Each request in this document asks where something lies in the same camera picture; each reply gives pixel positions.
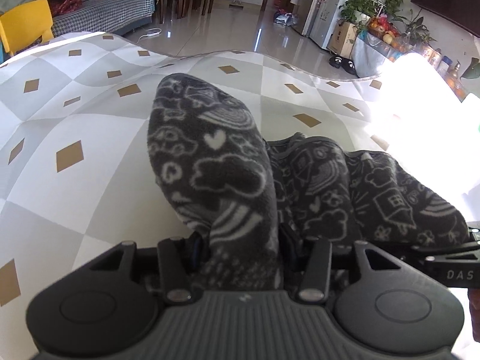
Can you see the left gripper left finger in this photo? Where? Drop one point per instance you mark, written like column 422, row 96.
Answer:
column 180, row 260

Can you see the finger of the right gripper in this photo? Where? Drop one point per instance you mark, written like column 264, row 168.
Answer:
column 416, row 255

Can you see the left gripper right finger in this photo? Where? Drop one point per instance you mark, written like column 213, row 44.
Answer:
column 306, row 265

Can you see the dark grey doodle fleece jacket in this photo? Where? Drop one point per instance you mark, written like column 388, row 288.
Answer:
column 235, row 189

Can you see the grey white checkered tablecloth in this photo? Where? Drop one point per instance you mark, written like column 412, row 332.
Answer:
column 76, row 177

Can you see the black white slippers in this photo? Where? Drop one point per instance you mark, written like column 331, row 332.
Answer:
column 348, row 65

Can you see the cardboard box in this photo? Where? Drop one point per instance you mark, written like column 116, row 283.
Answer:
column 342, row 39

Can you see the fruit bowl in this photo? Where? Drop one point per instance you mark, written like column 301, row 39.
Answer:
column 381, row 28

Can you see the plastic bag on floor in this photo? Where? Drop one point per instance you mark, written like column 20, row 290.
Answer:
column 284, row 18

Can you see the white small freezer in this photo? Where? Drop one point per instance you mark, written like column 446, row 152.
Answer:
column 327, row 15

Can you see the checkered grey sofa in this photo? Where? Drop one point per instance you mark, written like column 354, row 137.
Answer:
column 108, row 16

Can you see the green potted plant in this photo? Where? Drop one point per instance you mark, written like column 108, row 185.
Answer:
column 361, row 12

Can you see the yellow plastic chair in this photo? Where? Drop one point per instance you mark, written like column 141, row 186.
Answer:
column 25, row 24

